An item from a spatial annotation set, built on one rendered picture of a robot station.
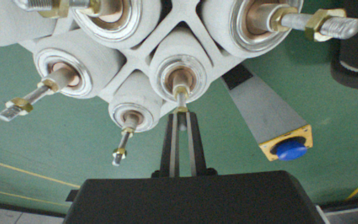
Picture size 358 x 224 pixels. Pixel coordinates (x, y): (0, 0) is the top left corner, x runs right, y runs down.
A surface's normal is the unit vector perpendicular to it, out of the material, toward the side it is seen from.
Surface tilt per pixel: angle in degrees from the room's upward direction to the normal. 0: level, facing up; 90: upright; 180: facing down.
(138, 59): 0
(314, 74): 0
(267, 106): 90
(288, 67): 0
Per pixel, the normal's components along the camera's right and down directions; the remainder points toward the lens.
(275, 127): -0.66, -0.56
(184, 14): 0.01, 0.67
